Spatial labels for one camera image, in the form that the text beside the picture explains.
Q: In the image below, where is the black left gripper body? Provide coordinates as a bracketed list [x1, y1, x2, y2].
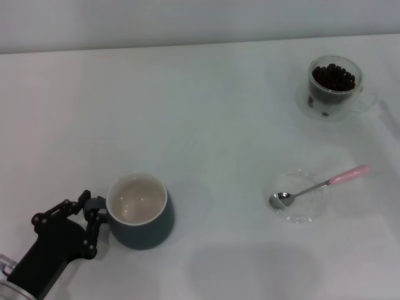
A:
[6, 216, 95, 298]

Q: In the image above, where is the dark teal ceramic mug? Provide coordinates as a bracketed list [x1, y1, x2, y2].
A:
[83, 170, 176, 251]

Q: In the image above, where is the pink-handled metal spoon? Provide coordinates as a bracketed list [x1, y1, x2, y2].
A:
[268, 164, 371, 210]

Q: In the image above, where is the clear glass saucer with beans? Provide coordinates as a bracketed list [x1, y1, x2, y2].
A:
[295, 74, 354, 123]

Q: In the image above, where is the empty clear glass saucer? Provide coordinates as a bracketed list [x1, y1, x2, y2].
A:
[264, 168, 332, 224]

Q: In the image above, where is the clear double-wall glass cup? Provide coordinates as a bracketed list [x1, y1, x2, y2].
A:
[307, 55, 379, 114]

